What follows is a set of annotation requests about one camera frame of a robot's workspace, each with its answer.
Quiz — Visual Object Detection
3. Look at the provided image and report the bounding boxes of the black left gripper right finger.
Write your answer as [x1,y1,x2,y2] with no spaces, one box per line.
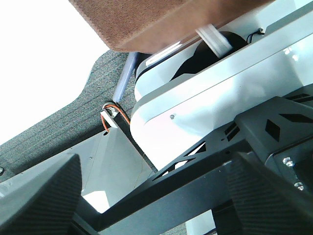
[227,152,313,235]

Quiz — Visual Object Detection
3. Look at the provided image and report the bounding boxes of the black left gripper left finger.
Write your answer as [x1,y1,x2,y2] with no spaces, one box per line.
[0,154,82,235]

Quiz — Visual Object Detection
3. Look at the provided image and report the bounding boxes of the brown microfibre towel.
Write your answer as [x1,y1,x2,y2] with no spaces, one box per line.
[70,0,270,53]

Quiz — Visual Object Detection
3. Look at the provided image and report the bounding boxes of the grey fabric panel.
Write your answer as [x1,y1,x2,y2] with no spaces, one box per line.
[0,50,128,182]

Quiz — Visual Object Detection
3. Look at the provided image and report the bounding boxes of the translucent blue tube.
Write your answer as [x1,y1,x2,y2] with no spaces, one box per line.
[112,52,139,103]

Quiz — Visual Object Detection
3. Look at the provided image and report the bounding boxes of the black metal robot frame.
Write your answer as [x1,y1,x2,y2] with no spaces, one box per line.
[76,85,313,235]

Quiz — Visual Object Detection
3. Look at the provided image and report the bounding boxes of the orange and white wires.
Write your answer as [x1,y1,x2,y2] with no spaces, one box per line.
[101,102,132,134]

